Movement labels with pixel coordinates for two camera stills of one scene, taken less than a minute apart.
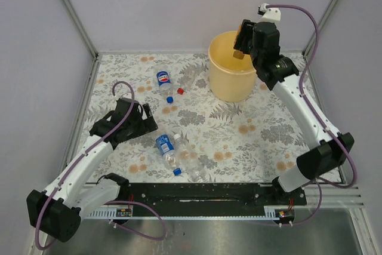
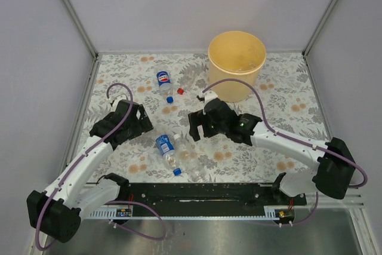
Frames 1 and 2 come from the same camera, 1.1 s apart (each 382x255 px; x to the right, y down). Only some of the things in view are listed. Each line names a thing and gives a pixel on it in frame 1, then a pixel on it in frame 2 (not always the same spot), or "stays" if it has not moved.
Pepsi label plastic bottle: [165, 85] stays
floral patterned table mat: [200, 138] stays
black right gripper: [246, 33] -> [199, 117]
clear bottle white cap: [191, 160] stays
